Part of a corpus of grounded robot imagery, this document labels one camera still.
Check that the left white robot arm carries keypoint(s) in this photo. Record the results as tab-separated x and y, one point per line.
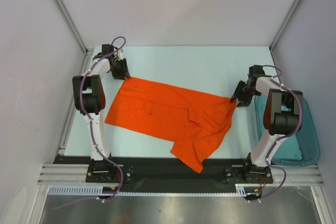
90	101

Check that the right aluminium frame post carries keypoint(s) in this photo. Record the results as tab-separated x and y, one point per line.
285	23

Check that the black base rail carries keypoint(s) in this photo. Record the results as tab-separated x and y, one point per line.
141	174

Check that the aluminium front rail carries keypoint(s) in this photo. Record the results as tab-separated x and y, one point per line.
63	174

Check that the teal plastic bin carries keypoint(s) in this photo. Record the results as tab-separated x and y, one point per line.
301	149

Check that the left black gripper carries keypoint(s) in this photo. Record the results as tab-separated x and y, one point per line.
124	72

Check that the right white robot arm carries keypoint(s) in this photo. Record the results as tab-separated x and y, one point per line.
282	119

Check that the orange t-shirt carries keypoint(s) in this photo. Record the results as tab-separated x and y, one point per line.
196	122

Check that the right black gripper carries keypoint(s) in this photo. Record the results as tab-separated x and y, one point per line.
244	102

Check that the aluminium frame post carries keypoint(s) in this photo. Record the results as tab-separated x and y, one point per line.
70	24
285	23

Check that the left aluminium frame post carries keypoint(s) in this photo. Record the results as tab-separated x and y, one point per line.
70	24

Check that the white cable duct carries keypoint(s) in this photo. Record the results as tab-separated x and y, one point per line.
108	191

